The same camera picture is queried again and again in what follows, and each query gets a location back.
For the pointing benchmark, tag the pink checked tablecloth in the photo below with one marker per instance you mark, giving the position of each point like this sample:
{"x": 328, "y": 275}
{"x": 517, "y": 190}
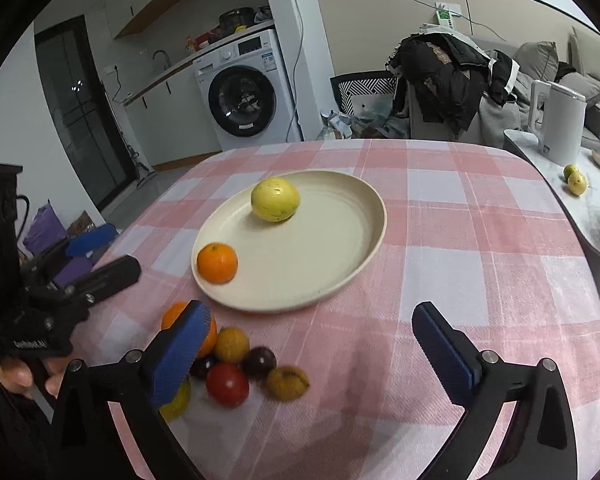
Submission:
{"x": 480, "y": 240}

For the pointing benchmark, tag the grey sofa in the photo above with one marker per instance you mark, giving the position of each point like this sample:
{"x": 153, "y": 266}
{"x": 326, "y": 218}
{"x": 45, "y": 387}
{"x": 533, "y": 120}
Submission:
{"x": 580, "y": 85}

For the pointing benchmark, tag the brown patterned bag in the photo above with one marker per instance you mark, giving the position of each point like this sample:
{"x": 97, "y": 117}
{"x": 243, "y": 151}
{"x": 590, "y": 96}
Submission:
{"x": 81, "y": 222}

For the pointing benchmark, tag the metal faucet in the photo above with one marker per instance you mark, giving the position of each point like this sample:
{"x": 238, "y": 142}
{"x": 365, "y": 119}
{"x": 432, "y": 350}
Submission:
{"x": 164, "y": 54}

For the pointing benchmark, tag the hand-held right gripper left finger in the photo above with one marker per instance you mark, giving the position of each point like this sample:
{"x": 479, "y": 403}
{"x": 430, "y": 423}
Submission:
{"x": 180, "y": 355}

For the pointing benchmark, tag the grey pillow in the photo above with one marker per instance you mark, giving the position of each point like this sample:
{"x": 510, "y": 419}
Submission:
{"x": 537, "y": 60}

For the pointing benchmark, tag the dark glass door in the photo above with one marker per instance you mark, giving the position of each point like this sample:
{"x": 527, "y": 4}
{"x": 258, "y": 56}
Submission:
{"x": 80, "y": 125}

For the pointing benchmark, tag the white kitchen counter cabinet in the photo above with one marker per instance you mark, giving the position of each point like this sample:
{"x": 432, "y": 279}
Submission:
{"x": 180, "y": 120}

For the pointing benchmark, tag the dark purple passion fruit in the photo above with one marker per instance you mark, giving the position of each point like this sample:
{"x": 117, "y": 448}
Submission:
{"x": 259, "y": 361}
{"x": 203, "y": 366}

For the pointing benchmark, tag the red container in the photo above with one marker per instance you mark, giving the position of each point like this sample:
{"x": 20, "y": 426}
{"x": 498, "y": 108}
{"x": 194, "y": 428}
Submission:
{"x": 207, "y": 36}

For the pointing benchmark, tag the yellow bottle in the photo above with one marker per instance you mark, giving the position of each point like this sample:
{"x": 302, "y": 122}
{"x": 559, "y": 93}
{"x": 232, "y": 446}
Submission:
{"x": 190, "y": 45}

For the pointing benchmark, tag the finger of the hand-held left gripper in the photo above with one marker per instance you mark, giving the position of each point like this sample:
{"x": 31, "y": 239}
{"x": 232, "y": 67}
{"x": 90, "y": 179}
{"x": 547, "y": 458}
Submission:
{"x": 110, "y": 276}
{"x": 92, "y": 241}

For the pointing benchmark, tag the floor mop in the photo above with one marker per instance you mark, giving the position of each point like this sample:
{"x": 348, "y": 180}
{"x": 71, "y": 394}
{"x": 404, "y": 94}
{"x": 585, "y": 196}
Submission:
{"x": 142, "y": 170}

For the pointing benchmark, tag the black patterned basket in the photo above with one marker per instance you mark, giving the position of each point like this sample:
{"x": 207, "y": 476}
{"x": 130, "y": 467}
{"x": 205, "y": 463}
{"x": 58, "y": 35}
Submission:
{"x": 360, "y": 87}

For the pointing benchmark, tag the purple bag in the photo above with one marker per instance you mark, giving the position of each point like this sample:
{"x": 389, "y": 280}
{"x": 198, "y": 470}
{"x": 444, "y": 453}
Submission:
{"x": 45, "y": 227}

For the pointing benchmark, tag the white washing machine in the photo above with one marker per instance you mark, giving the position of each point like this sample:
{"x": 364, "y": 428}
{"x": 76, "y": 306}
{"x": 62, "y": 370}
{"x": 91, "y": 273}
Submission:
{"x": 240, "y": 102}

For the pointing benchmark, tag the small green fruit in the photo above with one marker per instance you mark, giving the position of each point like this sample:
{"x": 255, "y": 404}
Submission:
{"x": 569, "y": 170}

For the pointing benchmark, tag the pile of plastic bags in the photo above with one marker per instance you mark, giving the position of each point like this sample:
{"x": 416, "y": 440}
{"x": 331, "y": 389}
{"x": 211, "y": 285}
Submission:
{"x": 375, "y": 120}

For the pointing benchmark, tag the brown round fruit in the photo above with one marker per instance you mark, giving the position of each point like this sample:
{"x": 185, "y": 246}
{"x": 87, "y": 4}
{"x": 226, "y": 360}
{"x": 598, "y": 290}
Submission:
{"x": 232, "y": 344}
{"x": 287, "y": 382}

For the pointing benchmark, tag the person's left hand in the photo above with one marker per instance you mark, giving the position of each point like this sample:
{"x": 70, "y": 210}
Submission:
{"x": 12, "y": 377}

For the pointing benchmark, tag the large smooth yellow fruit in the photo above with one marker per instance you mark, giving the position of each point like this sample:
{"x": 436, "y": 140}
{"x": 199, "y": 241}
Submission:
{"x": 275, "y": 199}

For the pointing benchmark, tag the white electric kettle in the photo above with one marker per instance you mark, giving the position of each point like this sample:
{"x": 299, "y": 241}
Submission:
{"x": 562, "y": 120}

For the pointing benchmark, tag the black cooking pot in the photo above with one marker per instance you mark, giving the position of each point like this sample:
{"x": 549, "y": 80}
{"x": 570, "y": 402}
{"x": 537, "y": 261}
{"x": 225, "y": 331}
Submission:
{"x": 236, "y": 19}

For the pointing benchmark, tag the person's left forearm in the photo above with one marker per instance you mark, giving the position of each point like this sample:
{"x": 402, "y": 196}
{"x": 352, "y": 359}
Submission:
{"x": 10, "y": 435}

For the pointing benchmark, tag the small orange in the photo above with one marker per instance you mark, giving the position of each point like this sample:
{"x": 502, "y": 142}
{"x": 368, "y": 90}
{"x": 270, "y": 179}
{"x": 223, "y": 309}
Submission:
{"x": 217, "y": 262}

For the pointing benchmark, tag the red tomato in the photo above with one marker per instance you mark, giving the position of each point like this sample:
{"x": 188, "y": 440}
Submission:
{"x": 227, "y": 385}

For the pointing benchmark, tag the marble side table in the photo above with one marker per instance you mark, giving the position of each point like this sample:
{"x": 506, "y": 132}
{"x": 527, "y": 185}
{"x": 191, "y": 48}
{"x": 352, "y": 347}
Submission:
{"x": 580, "y": 215}

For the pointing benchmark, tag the pile of dark clothes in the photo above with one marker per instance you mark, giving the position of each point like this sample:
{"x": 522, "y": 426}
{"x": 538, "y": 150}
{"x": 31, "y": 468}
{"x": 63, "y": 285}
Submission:
{"x": 440, "y": 85}

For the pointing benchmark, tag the large orange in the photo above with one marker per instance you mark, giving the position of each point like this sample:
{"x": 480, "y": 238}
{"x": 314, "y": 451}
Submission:
{"x": 174, "y": 315}

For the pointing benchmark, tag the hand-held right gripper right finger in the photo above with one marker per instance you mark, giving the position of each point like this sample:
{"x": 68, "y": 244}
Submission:
{"x": 442, "y": 350}

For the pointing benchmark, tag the bumpy yellow fruit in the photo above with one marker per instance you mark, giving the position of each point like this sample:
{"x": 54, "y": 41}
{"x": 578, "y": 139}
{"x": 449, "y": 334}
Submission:
{"x": 179, "y": 402}

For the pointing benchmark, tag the cream round plate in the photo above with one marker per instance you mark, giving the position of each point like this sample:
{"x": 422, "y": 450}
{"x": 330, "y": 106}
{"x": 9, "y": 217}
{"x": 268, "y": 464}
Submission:
{"x": 320, "y": 240}

